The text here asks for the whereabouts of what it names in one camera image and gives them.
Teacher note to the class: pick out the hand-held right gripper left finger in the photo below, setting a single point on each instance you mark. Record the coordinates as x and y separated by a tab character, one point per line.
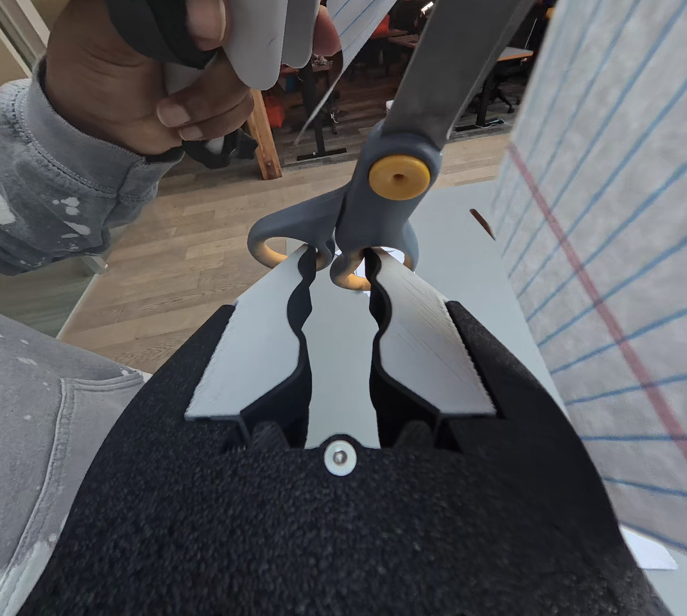
252	358

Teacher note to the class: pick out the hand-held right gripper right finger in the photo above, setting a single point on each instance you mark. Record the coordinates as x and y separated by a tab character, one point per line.
429	353

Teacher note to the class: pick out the grey and yellow scissors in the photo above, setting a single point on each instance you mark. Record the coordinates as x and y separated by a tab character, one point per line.
386	197

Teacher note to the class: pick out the lined paper sheet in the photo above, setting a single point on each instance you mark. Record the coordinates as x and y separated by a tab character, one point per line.
601	144

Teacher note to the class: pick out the stack of lined paper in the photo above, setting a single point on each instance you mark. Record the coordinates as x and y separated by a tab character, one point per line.
649	551

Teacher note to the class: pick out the person's left forearm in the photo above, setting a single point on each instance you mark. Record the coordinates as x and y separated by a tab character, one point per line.
64	186

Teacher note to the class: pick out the grey desk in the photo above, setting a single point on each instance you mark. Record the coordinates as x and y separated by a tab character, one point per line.
472	278

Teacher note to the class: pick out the standing desk with black legs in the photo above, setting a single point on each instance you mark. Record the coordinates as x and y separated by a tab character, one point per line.
316	106

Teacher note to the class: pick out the wooden desk with black legs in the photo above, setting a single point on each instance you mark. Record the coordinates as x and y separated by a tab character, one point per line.
499	85

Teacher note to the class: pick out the person's left hand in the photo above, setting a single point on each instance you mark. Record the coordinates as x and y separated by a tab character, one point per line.
102	68

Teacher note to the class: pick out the person's grey splattered sweatshirt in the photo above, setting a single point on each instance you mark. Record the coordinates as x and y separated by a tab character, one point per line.
48	439

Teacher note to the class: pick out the wooden post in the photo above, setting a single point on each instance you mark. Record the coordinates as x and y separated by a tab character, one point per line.
267	138

